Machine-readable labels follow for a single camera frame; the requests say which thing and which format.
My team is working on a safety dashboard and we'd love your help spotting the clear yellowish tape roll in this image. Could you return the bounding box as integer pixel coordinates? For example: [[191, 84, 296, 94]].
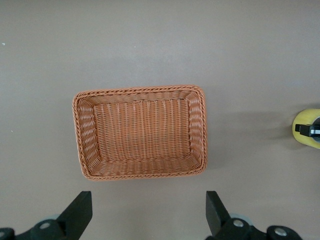
[[291, 108, 320, 150]]

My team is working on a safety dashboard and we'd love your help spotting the brown wicker basket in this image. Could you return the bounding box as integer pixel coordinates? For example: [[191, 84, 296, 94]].
[[71, 84, 208, 181]]

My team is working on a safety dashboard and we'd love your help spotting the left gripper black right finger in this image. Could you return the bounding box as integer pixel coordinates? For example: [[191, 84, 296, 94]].
[[206, 190, 302, 240]]

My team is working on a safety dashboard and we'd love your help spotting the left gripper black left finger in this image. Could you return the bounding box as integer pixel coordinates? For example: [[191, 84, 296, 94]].
[[0, 191, 93, 240]]

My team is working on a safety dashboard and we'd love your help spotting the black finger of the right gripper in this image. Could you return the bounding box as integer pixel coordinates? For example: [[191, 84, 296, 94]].
[[294, 123, 320, 137]]

